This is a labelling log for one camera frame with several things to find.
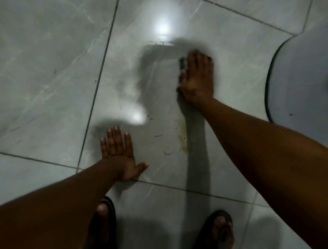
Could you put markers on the person's left forearm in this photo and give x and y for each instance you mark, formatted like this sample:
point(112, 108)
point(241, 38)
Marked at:
point(59, 205)

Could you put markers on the person's left foot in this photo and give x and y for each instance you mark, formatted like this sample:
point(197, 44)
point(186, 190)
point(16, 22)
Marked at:
point(102, 213)

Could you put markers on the dark scrubbing pad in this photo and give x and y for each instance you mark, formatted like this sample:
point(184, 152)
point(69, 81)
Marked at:
point(182, 62)

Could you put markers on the person's right foot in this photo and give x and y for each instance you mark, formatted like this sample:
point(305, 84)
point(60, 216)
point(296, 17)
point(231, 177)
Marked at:
point(221, 230)

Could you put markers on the person's left little finger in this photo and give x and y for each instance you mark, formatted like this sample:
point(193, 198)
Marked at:
point(104, 148)

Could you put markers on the person's right thumb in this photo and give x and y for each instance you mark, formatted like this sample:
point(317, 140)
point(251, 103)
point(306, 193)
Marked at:
point(183, 78)

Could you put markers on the person's left thumb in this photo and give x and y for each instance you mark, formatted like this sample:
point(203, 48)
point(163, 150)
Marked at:
point(140, 169)

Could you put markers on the person's left hand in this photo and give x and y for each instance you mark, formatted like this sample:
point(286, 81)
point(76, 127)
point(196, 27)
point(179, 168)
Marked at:
point(123, 164)

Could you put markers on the white toilet base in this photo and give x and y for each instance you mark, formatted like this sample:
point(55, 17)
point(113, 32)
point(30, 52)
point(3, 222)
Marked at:
point(299, 87)

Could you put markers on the black sandal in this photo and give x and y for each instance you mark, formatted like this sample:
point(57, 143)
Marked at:
point(205, 230)
point(109, 225)

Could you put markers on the person's right forearm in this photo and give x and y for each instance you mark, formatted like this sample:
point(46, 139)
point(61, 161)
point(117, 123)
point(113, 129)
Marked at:
point(269, 164)

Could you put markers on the person's foot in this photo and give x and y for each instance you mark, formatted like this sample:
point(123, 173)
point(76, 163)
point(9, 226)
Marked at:
point(221, 230)
point(102, 213)

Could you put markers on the person's left middle finger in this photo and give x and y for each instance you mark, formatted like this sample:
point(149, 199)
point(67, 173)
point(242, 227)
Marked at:
point(119, 139)

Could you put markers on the person's right hand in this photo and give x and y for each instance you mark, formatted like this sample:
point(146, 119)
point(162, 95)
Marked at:
point(197, 82)

